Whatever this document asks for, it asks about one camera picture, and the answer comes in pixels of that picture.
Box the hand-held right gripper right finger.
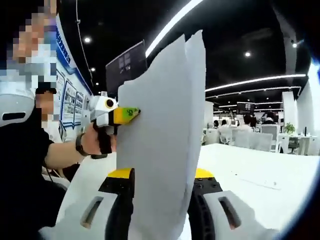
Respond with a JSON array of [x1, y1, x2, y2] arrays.
[[187, 167, 278, 240]]

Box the black wrist band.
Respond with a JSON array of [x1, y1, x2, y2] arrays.
[[75, 133, 88, 156]]

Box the white chest-worn device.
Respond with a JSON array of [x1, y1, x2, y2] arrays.
[[0, 83, 36, 128]]

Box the white square pillar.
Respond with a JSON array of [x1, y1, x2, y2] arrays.
[[204, 101, 215, 129]]

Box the white filing cabinet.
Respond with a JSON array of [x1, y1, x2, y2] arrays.
[[276, 133, 291, 154]]

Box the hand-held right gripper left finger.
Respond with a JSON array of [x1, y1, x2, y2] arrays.
[[39, 167, 136, 240]]

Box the green potted plant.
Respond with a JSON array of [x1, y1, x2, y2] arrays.
[[284, 121, 296, 134]]

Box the small dark hanging screen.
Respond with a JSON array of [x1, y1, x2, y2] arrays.
[[236, 101, 256, 114]]

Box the ceiling spotlights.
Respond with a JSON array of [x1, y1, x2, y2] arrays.
[[83, 36, 298, 87]]

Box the long ceiling light strip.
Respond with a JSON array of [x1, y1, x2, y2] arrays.
[[204, 73, 307, 93], [144, 0, 205, 58]]

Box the white table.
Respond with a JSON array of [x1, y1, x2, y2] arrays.
[[55, 142, 320, 240]]

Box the blue white wall poster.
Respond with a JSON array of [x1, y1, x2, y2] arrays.
[[53, 14, 94, 142]]

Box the thin black device cable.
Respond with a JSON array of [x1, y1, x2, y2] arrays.
[[42, 158, 56, 185]]

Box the black hanging monitor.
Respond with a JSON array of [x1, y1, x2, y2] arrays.
[[105, 39, 149, 98]]

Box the person's left hand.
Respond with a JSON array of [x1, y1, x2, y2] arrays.
[[81, 123, 118, 158]]

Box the white office chair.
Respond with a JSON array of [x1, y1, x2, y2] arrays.
[[231, 129, 252, 149], [259, 124, 281, 142]]

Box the table cable slot lid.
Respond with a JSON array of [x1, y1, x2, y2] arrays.
[[237, 176, 281, 191]]

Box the stack of printing papers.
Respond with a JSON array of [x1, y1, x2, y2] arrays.
[[115, 29, 207, 240]]

